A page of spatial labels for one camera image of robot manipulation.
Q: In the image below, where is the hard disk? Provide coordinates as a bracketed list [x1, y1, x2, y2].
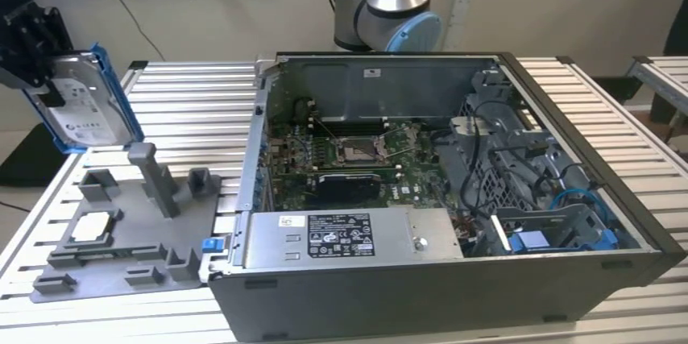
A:
[21, 41, 146, 155]

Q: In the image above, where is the metal disk bay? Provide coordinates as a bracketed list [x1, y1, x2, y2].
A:
[491, 203, 619, 251]

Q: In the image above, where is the black stand base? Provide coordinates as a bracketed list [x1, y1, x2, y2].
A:
[0, 124, 62, 189]

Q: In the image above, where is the silver CPU chip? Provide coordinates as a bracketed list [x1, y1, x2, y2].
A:
[73, 211, 118, 242]

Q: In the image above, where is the grey plastic parts rack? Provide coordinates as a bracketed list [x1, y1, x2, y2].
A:
[30, 142, 226, 305]

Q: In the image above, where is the green RAM stick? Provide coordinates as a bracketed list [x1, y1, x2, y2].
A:
[51, 250, 166, 263]

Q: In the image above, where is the CPU socket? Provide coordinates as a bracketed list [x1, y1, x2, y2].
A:
[333, 136, 378, 162]

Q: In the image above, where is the silver power supply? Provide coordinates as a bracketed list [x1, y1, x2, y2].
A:
[245, 209, 465, 271]

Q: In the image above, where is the black graphics card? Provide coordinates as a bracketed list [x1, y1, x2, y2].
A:
[317, 172, 381, 200]

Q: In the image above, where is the metal socket cover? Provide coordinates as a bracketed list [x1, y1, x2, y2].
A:
[375, 126, 421, 164]

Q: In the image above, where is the green motherboard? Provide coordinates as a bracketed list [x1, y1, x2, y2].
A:
[266, 116, 458, 210]

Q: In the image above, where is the black PC case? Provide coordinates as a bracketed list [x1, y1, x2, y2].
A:
[207, 50, 688, 343]

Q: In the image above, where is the metal drive cage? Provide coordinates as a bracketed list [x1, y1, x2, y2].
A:
[438, 93, 603, 216]

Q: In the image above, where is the blue plastic drive tray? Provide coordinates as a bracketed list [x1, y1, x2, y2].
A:
[509, 232, 551, 249]

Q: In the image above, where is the metal slat side table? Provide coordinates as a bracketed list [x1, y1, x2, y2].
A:
[623, 55, 688, 123]

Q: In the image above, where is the thin black wall cable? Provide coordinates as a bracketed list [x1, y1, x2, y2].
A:
[97, 0, 169, 64]

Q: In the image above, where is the wire locking lever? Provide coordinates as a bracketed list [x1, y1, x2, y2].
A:
[311, 114, 343, 140]

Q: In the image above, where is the white wall conduit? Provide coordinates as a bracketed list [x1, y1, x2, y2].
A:
[450, 0, 483, 55]

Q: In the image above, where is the light blue wire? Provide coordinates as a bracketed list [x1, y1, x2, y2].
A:
[553, 187, 609, 238]

